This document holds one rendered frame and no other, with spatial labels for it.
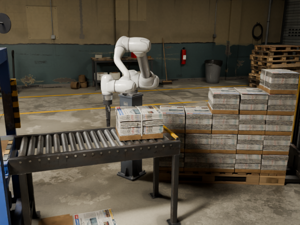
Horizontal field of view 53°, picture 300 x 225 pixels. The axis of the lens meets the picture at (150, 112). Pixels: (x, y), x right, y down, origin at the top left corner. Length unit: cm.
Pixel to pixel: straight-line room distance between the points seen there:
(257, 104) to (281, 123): 35
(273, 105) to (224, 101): 53
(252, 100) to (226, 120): 35
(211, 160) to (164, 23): 723
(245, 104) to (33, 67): 729
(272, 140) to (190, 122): 93
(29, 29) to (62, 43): 97
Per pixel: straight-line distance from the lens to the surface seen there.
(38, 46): 958
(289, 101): 356
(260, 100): 346
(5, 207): 236
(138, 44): 285
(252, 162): 366
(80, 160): 243
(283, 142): 368
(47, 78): 967
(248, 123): 350
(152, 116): 256
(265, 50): 989
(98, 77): 919
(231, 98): 338
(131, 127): 256
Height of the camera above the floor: 170
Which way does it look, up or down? 15 degrees down
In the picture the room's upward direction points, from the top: 1 degrees clockwise
